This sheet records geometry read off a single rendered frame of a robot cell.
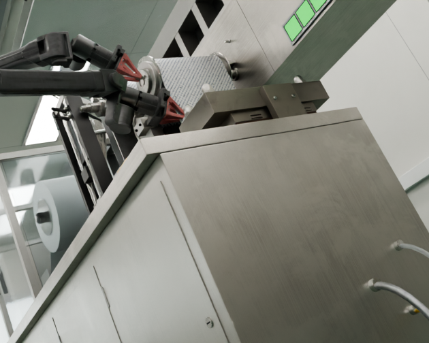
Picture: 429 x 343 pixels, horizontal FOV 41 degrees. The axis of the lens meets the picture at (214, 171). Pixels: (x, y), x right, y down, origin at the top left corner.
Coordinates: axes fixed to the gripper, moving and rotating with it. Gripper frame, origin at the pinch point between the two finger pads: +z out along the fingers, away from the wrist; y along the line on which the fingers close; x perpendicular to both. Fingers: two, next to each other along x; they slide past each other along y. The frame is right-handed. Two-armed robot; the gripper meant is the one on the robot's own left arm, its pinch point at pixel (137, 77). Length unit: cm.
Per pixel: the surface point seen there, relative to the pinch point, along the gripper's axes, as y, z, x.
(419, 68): -75, 185, 204
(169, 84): 4.7, 8.3, -1.2
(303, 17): 34.1, 31.0, 17.3
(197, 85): 5.0, 16.1, 3.7
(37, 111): -263, -29, 162
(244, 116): 24.2, 24.8, -17.3
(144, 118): -2.7, 6.5, -10.0
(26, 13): -54, -42, 52
